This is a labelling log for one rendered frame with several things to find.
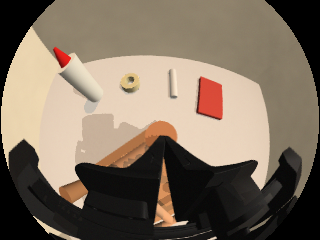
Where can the flat red rectangular block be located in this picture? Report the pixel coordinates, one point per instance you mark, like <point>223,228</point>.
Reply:
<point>210,100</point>

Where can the brown wooden stool legs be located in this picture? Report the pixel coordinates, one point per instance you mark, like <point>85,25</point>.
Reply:
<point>76,190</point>

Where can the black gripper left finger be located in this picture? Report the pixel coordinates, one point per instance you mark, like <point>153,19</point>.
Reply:
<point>140,181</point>

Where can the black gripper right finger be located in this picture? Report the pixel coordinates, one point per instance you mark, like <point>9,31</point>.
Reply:
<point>191,179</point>

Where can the brown wooden stool seat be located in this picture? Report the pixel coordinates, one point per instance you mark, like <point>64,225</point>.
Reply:
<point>164,198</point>

